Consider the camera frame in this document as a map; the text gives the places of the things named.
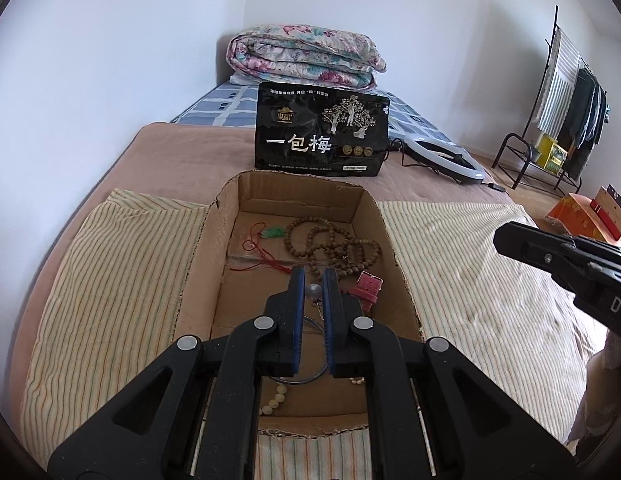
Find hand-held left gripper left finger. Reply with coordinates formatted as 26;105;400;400
48;266;307;480

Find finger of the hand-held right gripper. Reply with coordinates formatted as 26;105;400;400
493;221;582;291

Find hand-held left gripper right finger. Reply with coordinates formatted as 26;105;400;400
323;267;576;480

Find dark thin bangle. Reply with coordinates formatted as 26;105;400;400
263;284;332;387

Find brown wooden bead necklace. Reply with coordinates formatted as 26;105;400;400
285;217;384;282

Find green jade pendant red cord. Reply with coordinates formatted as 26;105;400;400
242;222;292;274

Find cardboard box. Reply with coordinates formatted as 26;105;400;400
173;170;424;437

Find orange covered box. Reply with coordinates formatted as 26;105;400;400
545;192;621;246

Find tan and red boxes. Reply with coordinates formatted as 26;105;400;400
589;184;621;240

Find yellow box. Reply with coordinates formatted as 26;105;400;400
535;134;569;175

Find black metal clothes rack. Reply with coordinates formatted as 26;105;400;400
493;6;609;196

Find dark hanging clothes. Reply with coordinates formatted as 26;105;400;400
558;67;610;181

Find striped hanging towel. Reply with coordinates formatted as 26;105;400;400
535;30;581;133

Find striped beige cloth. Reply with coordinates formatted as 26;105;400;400
20;189;609;480

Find black snack bag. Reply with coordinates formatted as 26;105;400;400
254;81;390;177

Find brown blanket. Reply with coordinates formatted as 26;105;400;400
10;122;529;341

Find blue checkered bed sheet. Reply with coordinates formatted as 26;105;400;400
170;82;454;143

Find folded floral quilt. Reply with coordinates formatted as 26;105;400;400
225;24;387;92

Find red watch strap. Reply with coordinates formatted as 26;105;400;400
347;271;384;313

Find white bead bracelet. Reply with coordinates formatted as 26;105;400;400
259;385;290;416

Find white ring light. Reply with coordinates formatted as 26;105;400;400
401;137;486;184

